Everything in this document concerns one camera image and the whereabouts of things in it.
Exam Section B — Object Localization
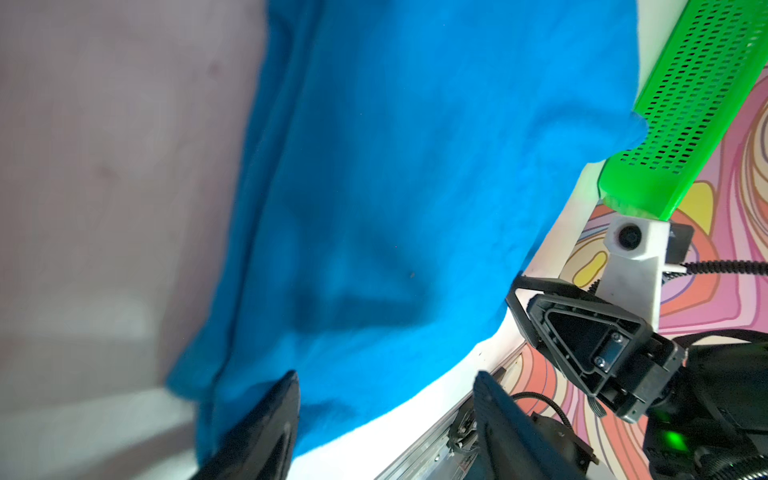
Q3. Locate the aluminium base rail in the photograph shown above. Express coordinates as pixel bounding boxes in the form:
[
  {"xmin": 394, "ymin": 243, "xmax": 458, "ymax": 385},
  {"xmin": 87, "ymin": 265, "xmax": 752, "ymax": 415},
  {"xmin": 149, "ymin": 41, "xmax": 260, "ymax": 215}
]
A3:
[{"xmin": 374, "ymin": 341, "xmax": 619, "ymax": 480}]

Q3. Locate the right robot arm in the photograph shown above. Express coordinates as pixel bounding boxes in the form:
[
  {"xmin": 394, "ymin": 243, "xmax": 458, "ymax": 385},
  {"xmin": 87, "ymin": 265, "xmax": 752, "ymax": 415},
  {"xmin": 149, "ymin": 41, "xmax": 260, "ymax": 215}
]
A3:
[{"xmin": 506, "ymin": 276, "xmax": 767, "ymax": 479}]

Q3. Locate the green plastic basket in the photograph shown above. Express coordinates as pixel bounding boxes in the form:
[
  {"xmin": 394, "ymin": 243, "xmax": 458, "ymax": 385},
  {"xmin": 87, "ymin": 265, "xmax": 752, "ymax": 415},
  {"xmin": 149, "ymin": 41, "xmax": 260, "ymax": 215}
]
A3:
[{"xmin": 598, "ymin": 0, "xmax": 767, "ymax": 221}]

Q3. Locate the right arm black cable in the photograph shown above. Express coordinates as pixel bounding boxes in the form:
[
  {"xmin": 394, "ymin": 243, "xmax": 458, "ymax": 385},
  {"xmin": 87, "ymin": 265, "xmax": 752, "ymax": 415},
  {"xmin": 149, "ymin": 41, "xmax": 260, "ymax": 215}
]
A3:
[{"xmin": 659, "ymin": 259, "xmax": 768, "ymax": 278}]

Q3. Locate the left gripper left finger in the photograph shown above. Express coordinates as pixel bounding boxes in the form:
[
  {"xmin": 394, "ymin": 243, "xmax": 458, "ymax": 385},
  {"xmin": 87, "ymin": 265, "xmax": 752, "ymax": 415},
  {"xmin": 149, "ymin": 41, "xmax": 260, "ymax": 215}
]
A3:
[{"xmin": 192, "ymin": 371, "xmax": 300, "ymax": 480}]

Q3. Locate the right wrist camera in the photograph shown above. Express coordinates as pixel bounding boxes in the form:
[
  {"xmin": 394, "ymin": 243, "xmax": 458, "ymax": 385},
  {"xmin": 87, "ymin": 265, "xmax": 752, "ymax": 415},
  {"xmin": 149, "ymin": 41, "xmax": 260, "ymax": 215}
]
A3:
[{"xmin": 596, "ymin": 215, "xmax": 670, "ymax": 330}]

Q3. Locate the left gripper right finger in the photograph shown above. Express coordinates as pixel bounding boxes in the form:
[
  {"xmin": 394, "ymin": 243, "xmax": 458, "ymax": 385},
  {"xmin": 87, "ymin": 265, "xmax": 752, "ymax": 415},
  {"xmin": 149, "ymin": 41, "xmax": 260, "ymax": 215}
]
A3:
[{"xmin": 473, "ymin": 371, "xmax": 591, "ymax": 480}]

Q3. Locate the blue t-shirt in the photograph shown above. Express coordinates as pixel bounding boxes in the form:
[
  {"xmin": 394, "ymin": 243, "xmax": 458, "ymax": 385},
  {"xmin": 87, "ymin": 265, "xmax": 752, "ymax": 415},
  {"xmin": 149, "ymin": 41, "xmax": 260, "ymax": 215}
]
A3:
[{"xmin": 168, "ymin": 1, "xmax": 647, "ymax": 463}]

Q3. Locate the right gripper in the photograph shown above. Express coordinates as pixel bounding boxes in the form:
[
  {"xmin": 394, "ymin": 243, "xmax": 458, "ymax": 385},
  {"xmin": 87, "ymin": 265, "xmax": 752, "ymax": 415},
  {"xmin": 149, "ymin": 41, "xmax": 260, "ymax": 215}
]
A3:
[{"xmin": 506, "ymin": 276, "xmax": 684, "ymax": 424}]

